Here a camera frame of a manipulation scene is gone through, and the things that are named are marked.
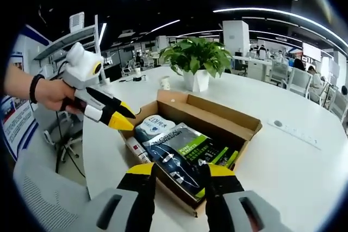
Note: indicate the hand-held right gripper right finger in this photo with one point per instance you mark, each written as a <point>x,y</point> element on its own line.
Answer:
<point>223,188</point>

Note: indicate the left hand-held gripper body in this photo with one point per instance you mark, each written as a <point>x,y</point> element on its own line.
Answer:
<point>81,66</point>

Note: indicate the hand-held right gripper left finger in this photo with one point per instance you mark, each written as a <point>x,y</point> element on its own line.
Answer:
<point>136,188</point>

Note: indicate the dark pouch with green label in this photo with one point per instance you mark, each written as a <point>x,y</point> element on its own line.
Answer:
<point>168,156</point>

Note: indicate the soft item wet wipes pack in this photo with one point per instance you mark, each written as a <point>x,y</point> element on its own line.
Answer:
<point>156,127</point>

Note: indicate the brown cardboard shoe box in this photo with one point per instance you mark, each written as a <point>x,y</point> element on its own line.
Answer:
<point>223,118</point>

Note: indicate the person's left hand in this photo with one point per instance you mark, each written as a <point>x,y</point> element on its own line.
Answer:
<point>54,93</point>

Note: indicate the white metal shelf rack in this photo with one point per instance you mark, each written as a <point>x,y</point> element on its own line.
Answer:
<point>68,39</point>

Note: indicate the white air cooler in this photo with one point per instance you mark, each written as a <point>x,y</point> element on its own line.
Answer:
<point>77,22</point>

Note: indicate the black wristband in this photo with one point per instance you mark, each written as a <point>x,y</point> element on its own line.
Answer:
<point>34,88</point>

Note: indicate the white paper cup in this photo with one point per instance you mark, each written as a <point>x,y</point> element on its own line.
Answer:
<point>165,82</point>

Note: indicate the white table socket strip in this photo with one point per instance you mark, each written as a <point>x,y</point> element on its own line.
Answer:
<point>293,132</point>

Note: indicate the green potted plant white pot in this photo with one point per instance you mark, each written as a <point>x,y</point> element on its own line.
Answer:
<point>195,52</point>

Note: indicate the row of white office chairs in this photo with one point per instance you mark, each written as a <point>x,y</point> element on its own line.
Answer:
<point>299,80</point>

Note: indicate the large display screen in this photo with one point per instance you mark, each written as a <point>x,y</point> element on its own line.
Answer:
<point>311,50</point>

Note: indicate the blue framed wall poster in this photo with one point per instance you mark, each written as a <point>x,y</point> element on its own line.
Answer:
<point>19,131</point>

